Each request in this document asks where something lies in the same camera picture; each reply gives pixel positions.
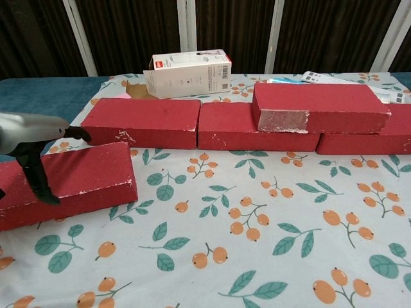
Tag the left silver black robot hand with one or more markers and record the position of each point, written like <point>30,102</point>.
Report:
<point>29,131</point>

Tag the red brick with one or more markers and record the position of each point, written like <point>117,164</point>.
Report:
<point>224,125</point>
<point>369,144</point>
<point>90,173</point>
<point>141,118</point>
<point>321,99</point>

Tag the brown cardboard piece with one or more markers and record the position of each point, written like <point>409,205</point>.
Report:
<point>136,90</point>

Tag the dark pleated curtain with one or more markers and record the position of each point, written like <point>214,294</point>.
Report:
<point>135,32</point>

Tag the white product carton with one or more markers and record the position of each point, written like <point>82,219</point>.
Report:
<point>189,78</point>

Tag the floral print tablecloth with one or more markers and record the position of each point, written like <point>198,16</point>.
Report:
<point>224,224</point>

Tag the blue and clear film roll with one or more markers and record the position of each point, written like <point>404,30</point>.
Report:
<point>285,80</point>

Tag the slim white long box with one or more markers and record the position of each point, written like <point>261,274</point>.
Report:
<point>390,96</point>

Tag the white metal frame pole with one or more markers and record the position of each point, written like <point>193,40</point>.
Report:
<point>186,25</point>
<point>80,38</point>
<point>390,35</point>
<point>274,35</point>

